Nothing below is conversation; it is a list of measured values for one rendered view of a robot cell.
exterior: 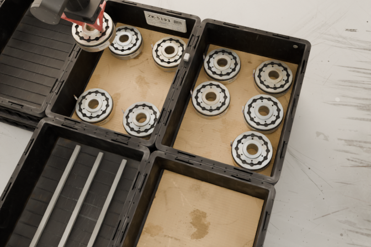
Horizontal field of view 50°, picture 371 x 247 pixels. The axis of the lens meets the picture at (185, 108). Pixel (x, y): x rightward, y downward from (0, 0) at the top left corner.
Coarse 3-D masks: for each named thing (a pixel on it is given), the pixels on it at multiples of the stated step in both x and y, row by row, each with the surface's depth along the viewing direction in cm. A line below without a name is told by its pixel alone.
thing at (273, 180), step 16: (256, 32) 106; (272, 32) 105; (192, 48) 105; (304, 64) 100; (176, 96) 99; (160, 128) 96; (288, 128) 93; (160, 144) 94; (208, 160) 92; (256, 176) 89; (272, 176) 89
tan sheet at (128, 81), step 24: (120, 24) 123; (144, 48) 118; (96, 72) 116; (120, 72) 115; (144, 72) 115; (168, 72) 114; (120, 96) 112; (144, 96) 111; (120, 120) 109; (144, 120) 108
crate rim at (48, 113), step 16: (112, 0) 114; (176, 16) 110; (192, 16) 109; (192, 32) 107; (80, 48) 108; (64, 80) 104; (176, 80) 101; (48, 112) 100; (160, 112) 98; (96, 128) 97; (144, 144) 94
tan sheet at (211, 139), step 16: (256, 64) 113; (288, 64) 112; (208, 80) 112; (240, 80) 111; (240, 96) 109; (288, 96) 108; (192, 112) 108; (240, 112) 107; (192, 128) 106; (208, 128) 106; (224, 128) 105; (240, 128) 105; (176, 144) 104; (192, 144) 104; (208, 144) 104; (224, 144) 103; (272, 144) 102; (224, 160) 102; (272, 160) 101
